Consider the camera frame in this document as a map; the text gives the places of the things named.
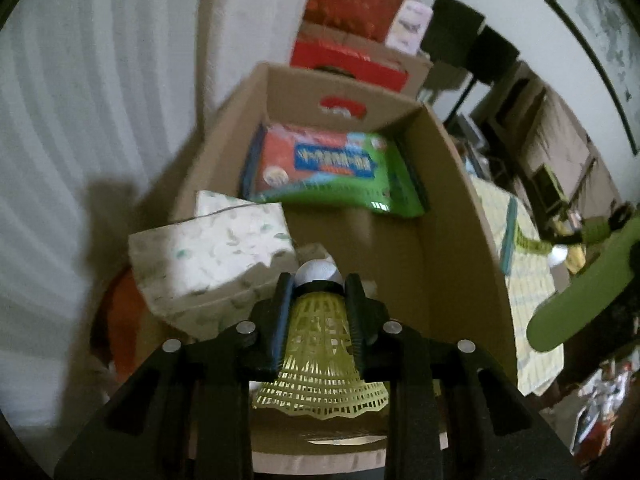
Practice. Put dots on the yellow strip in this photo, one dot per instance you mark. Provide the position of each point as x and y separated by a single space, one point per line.
530 243

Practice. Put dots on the framed wall picture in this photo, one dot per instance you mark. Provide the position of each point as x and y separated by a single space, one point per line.
600 35

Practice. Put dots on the brown cardboard box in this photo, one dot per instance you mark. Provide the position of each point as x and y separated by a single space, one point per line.
450 260

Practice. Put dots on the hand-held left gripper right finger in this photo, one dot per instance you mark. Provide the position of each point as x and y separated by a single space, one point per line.
361 325

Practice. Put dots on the flat red gift box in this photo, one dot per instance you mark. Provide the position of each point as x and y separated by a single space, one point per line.
350 62

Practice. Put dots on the teal flat strip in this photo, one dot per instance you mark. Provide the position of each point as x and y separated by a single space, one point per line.
510 230

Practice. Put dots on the white tissue box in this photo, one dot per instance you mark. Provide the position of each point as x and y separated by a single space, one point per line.
411 22

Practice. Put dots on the orange bag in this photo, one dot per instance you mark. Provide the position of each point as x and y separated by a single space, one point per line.
125 320

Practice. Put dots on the green plastic paddle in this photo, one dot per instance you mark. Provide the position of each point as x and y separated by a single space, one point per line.
580 300

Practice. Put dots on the black speaker stand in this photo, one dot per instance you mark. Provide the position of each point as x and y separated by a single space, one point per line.
462 100

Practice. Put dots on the brown sofa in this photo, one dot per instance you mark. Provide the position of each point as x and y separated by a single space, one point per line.
565 135

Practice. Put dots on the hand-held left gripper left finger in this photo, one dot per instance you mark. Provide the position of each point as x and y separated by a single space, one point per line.
277 325

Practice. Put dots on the white leaf-patterned tissue packet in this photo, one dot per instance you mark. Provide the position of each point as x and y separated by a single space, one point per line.
215 260

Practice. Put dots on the large brown carton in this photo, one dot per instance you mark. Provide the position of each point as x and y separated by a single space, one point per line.
420 72

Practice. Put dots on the yellow plastic shuttlecock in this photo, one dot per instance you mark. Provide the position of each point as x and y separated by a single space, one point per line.
320 355

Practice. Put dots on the white curtain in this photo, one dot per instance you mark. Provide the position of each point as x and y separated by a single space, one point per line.
75 110

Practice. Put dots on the green and red packet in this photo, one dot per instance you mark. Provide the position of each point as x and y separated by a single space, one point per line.
325 170

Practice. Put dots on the yellow plaid cloth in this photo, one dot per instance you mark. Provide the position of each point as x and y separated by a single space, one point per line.
532 285

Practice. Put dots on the white rounded device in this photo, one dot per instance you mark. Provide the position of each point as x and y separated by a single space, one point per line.
556 256

